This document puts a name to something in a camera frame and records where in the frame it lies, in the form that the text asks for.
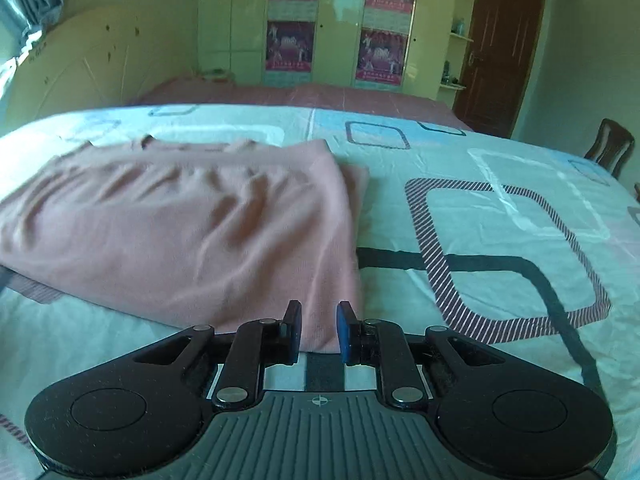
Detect corner wall shelves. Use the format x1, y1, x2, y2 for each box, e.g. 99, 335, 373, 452
437, 0, 477, 108

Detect lower left pink poster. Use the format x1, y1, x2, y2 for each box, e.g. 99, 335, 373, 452
265, 21, 316, 73

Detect lower right pink poster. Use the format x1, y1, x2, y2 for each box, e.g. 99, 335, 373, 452
355, 28, 408, 87

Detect blue window curtain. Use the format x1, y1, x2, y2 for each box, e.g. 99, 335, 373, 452
1, 0, 65, 117

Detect cream bed headboard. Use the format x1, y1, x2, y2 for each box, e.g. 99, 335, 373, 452
1, 6, 196, 132

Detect dark brown wooden door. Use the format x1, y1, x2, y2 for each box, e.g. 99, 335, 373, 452
454, 0, 544, 139

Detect pink quilted bed cover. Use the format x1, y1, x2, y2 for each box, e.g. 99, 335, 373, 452
130, 77, 471, 130

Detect light blue patterned bedsheet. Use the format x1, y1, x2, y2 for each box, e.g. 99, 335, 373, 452
1, 104, 639, 479

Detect pale green wardrobe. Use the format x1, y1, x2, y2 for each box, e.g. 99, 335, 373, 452
198, 0, 454, 100

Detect dark wooden chair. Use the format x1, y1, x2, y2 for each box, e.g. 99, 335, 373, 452
585, 118, 634, 179

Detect pink sweatshirt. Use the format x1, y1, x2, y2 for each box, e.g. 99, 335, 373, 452
1, 136, 369, 352

